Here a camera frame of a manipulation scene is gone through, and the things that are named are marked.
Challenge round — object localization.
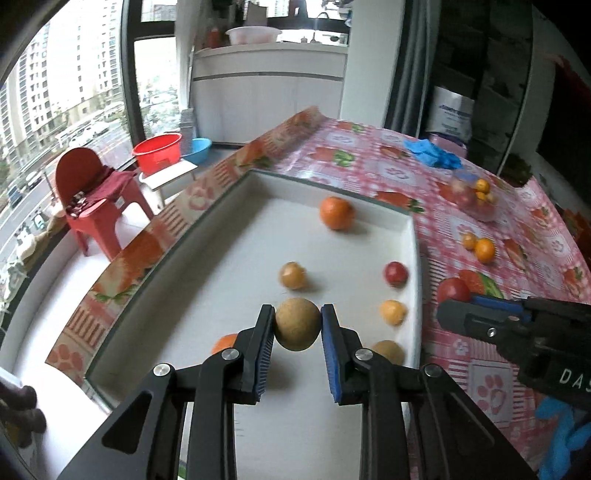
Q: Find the beige cloth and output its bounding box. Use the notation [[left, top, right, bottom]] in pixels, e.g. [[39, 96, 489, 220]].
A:
[[14, 212, 65, 261]]

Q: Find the white bowl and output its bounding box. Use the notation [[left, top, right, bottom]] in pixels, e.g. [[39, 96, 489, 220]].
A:
[[225, 26, 282, 45]]

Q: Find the small yellow citrus fruit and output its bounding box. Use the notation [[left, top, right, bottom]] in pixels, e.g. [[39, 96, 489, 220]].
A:
[[379, 300, 408, 326]]

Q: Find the white and grey package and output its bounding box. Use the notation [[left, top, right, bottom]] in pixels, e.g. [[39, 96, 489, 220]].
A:
[[425, 85, 475, 139]]

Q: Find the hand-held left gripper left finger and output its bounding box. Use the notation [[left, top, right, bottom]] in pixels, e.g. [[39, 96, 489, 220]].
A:
[[58, 304, 277, 480]]

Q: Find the brown kiwi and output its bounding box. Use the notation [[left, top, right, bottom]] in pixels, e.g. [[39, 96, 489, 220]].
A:
[[372, 340, 406, 365], [276, 298, 321, 352]]

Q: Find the dark brown furry object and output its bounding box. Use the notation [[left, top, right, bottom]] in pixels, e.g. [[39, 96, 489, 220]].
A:
[[0, 385, 48, 446]]

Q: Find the dark shelving unit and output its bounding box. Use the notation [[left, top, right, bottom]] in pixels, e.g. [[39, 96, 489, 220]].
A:
[[434, 0, 534, 176]]

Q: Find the blue plastic basin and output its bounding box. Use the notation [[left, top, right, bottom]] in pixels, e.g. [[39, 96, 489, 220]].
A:
[[182, 137, 213, 164]]

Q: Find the white cabinet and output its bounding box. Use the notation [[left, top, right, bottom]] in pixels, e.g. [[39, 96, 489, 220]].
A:
[[189, 41, 349, 146]]

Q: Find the clear plastic bowl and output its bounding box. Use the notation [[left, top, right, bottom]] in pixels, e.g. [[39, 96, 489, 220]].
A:
[[450, 168, 498, 222]]

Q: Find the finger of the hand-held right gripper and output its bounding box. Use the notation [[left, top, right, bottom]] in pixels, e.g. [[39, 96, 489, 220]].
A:
[[436, 300, 532, 365], [471, 295, 532, 319]]

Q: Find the red plastic basin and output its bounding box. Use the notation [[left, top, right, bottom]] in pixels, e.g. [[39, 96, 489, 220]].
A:
[[132, 132, 183, 176]]

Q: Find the person's right hand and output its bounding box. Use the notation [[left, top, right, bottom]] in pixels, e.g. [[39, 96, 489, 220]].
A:
[[536, 397, 591, 480]]

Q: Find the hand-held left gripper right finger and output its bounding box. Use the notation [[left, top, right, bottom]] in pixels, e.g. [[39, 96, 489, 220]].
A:
[[321, 304, 539, 480]]

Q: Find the black window frame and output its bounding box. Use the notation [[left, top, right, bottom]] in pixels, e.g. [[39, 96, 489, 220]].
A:
[[117, 0, 195, 148]]

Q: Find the blue crumpled cloth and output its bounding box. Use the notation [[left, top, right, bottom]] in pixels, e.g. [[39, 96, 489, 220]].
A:
[[404, 138, 462, 169]]

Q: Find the black screen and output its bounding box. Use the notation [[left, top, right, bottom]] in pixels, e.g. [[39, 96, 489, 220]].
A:
[[536, 62, 591, 171]]

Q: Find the dark plant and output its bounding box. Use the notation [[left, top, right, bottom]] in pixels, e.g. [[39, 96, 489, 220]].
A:
[[501, 154, 536, 188]]

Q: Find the grey curtain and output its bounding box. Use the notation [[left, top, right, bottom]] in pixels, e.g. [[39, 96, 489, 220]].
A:
[[383, 0, 435, 139]]

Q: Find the white rectangular tray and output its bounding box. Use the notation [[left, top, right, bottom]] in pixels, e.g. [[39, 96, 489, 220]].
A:
[[85, 168, 423, 480]]

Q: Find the dark red cloth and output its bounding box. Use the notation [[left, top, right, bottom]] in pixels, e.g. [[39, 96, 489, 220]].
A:
[[67, 168, 139, 217]]

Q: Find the red packaging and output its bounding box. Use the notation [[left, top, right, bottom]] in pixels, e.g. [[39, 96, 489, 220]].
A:
[[561, 209, 591, 243]]

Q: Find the small orange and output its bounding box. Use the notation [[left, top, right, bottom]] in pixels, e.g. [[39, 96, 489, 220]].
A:
[[212, 333, 241, 355]]

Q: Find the purple packet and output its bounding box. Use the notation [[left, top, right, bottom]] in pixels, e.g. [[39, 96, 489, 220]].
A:
[[427, 131, 469, 158]]

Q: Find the red tomato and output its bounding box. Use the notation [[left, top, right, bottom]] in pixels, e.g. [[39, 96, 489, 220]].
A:
[[383, 261, 409, 287], [437, 277, 472, 305]]

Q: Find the spotted yellow citrus fruit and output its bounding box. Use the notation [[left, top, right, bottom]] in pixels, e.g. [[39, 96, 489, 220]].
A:
[[280, 261, 307, 291]]

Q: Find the red plastic chair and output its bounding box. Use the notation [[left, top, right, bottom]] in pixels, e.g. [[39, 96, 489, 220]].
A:
[[55, 148, 155, 261]]

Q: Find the white stool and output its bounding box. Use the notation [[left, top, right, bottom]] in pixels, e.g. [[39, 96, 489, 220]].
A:
[[139, 159, 197, 208]]

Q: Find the red checked printed tablecloth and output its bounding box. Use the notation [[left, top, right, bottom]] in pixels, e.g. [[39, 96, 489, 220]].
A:
[[46, 105, 591, 462]]

